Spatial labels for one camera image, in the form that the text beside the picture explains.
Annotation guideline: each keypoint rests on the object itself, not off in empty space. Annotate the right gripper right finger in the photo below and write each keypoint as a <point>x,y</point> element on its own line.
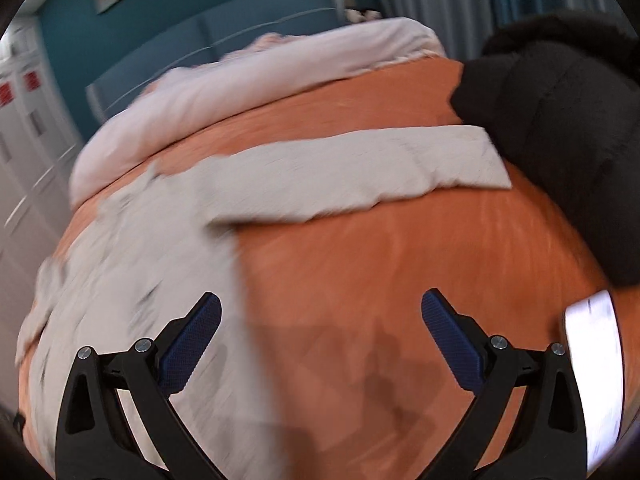
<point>548,437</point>

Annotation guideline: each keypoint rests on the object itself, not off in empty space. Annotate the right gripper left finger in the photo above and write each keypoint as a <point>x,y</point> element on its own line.
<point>94,439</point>

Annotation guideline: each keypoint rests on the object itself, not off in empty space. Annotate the orange bed blanket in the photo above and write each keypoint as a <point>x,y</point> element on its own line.
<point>332,304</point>

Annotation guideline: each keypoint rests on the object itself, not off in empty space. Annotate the white panelled wardrobe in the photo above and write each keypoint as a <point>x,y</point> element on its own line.
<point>39,144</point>

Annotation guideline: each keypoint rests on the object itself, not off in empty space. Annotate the black fluffy garment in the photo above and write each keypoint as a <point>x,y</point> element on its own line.
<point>558,95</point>

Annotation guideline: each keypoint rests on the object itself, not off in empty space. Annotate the pink folded duvet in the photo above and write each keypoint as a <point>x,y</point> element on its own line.
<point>187,100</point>

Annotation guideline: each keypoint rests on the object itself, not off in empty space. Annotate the blue padded headboard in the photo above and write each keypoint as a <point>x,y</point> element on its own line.
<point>206,38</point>

